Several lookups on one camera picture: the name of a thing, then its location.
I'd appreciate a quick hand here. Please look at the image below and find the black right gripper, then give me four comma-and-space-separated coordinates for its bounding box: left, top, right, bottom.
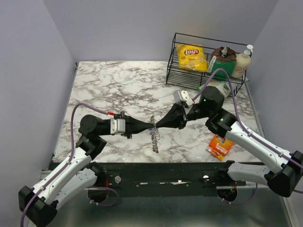
155, 102, 211, 130

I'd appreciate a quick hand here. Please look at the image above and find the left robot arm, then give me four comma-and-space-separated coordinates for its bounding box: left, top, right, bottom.
18, 113, 153, 227

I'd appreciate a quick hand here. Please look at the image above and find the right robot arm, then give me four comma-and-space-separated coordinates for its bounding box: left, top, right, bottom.
156, 86, 303, 197

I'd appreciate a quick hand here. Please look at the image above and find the orange razor blade box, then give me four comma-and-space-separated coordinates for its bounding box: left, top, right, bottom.
207, 134, 233, 161

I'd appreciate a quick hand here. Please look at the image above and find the green white snack bag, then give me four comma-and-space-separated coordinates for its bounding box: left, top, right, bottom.
197, 79, 233, 98

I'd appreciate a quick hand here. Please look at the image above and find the yellow Lays chips bag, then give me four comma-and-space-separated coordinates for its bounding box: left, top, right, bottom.
176, 44, 208, 71

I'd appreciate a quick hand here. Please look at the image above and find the green brown coffee bag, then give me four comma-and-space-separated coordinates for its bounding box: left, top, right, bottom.
207, 46, 236, 77

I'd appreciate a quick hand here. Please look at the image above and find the cream lotion pump bottle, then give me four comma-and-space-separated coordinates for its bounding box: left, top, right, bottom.
232, 44, 253, 79

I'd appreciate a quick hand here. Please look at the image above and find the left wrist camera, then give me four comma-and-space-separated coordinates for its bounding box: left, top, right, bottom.
110, 118, 126, 135

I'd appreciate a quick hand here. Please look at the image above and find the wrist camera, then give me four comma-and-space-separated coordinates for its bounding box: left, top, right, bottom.
173, 90, 194, 108
110, 118, 126, 135

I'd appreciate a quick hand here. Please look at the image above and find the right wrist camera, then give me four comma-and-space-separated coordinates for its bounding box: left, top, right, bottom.
173, 90, 194, 108

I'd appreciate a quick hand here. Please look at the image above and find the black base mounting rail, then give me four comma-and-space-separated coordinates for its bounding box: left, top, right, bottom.
84, 161, 246, 201

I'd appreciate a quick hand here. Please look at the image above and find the black wire rack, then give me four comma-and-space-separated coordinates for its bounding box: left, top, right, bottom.
166, 33, 247, 89

